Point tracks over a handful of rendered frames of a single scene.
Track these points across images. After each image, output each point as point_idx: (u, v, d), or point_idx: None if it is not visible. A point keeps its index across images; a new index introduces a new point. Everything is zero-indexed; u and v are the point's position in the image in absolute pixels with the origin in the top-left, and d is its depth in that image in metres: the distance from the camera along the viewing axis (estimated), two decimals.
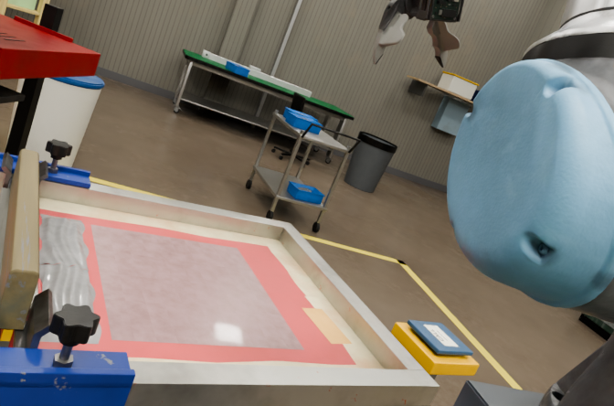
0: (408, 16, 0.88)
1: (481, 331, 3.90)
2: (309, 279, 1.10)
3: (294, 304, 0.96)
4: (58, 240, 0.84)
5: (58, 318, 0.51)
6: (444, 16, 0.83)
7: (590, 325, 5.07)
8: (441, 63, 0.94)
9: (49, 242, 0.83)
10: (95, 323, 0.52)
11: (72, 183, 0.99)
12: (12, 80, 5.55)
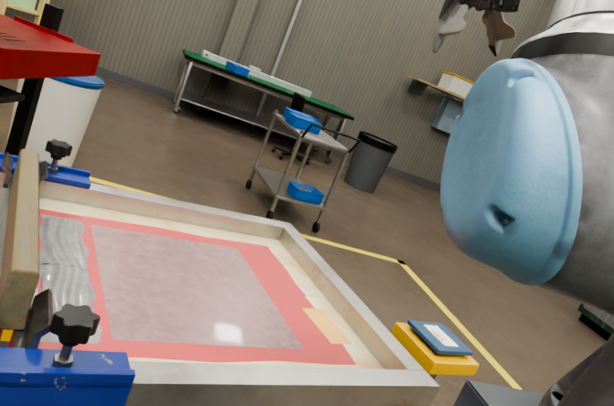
0: None
1: (481, 331, 3.90)
2: (309, 279, 1.10)
3: (294, 304, 0.96)
4: (58, 240, 0.84)
5: (58, 318, 0.51)
6: (504, 5, 0.87)
7: (590, 325, 5.07)
8: (495, 52, 0.98)
9: (49, 242, 0.83)
10: (95, 323, 0.52)
11: (72, 183, 0.99)
12: (12, 80, 5.55)
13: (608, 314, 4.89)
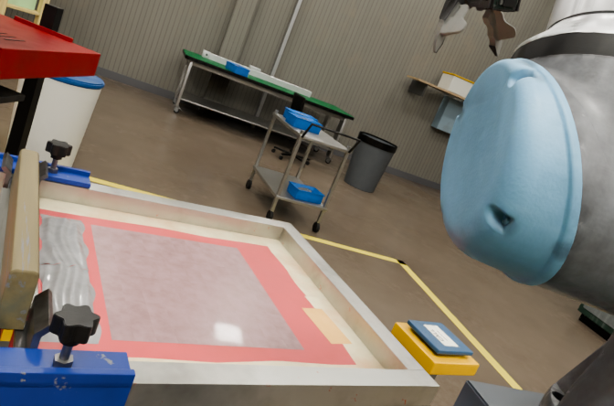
0: None
1: (481, 331, 3.90)
2: (309, 279, 1.10)
3: (294, 304, 0.96)
4: (58, 240, 0.84)
5: (58, 318, 0.51)
6: (504, 5, 0.87)
7: (590, 325, 5.07)
8: (496, 52, 0.98)
9: (49, 242, 0.83)
10: (95, 323, 0.52)
11: (72, 183, 0.99)
12: (12, 80, 5.55)
13: (608, 314, 4.89)
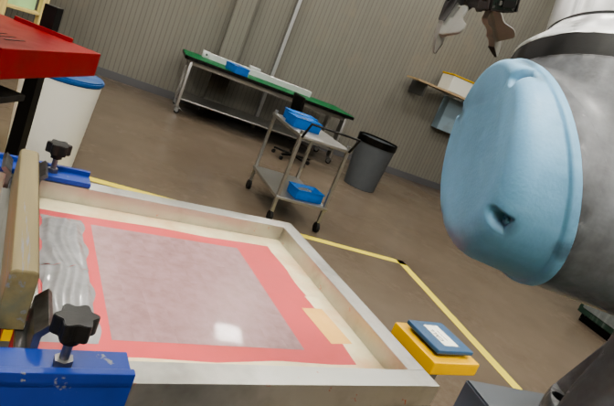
0: None
1: (481, 331, 3.90)
2: (309, 279, 1.10)
3: (294, 304, 0.96)
4: (58, 240, 0.84)
5: (58, 318, 0.51)
6: (503, 6, 0.87)
7: (590, 325, 5.07)
8: (495, 53, 0.98)
9: (49, 242, 0.83)
10: (95, 323, 0.52)
11: (72, 183, 0.99)
12: (12, 80, 5.55)
13: (608, 314, 4.89)
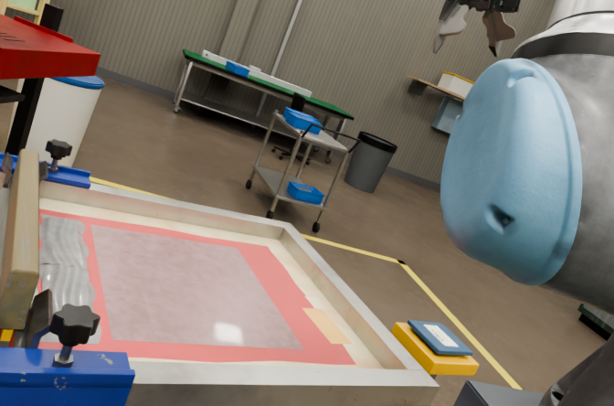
0: None
1: (481, 331, 3.90)
2: (309, 279, 1.10)
3: (294, 304, 0.96)
4: (58, 240, 0.84)
5: (58, 318, 0.51)
6: (504, 6, 0.87)
7: (590, 325, 5.07)
8: (495, 53, 0.98)
9: (49, 242, 0.83)
10: (95, 323, 0.52)
11: (72, 183, 0.99)
12: (12, 80, 5.55)
13: (608, 314, 4.89)
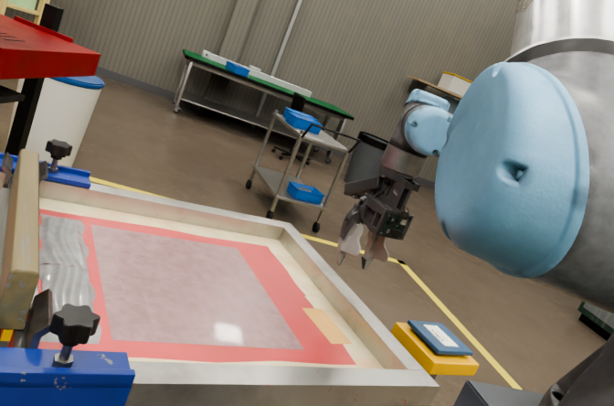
0: (362, 221, 1.00)
1: (481, 331, 3.90)
2: (309, 279, 1.10)
3: (294, 304, 0.96)
4: (58, 240, 0.84)
5: (58, 318, 0.51)
6: (390, 234, 0.95)
7: (590, 325, 5.07)
8: (364, 265, 1.04)
9: (49, 242, 0.83)
10: (95, 323, 0.52)
11: (72, 183, 0.99)
12: (12, 80, 5.55)
13: (608, 314, 4.89)
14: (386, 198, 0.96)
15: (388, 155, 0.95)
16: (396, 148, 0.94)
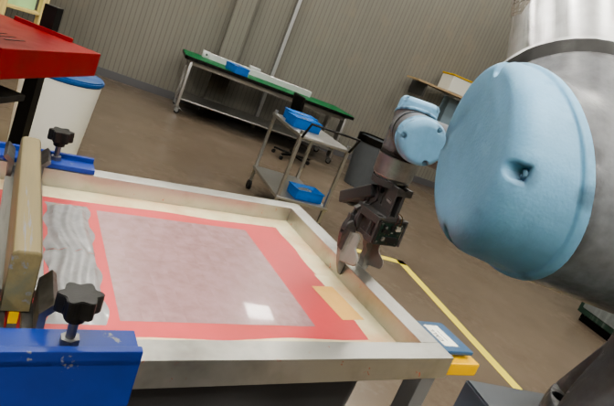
0: (357, 229, 1.00)
1: (481, 331, 3.90)
2: (318, 258, 1.09)
3: (304, 282, 0.95)
4: (63, 226, 0.84)
5: (61, 296, 0.50)
6: (386, 242, 0.95)
7: (590, 325, 5.07)
8: None
9: (55, 229, 0.82)
10: (100, 300, 0.52)
11: (76, 170, 0.99)
12: (12, 80, 5.55)
13: (608, 314, 4.89)
14: (380, 206, 0.96)
15: (380, 164, 0.94)
16: (386, 156, 0.93)
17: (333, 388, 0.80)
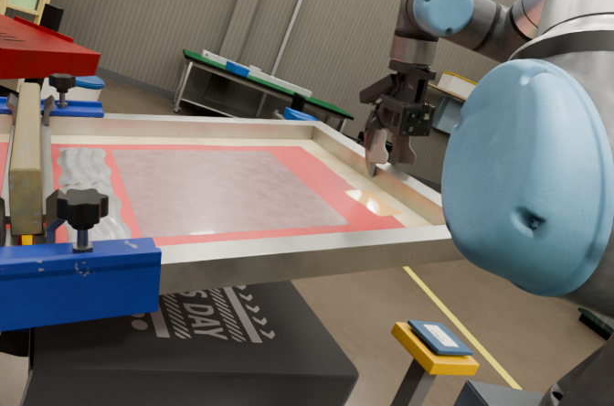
0: (383, 126, 0.94)
1: (481, 331, 3.90)
2: (348, 166, 1.03)
3: (335, 188, 0.91)
4: (78, 165, 0.81)
5: (61, 201, 0.47)
6: (415, 132, 0.88)
7: (590, 325, 5.07)
8: None
9: (69, 167, 0.80)
10: (103, 202, 0.48)
11: (85, 114, 0.96)
12: (12, 80, 5.55)
13: None
14: (403, 95, 0.89)
15: (396, 48, 0.87)
16: (401, 37, 0.85)
17: (333, 388, 0.80)
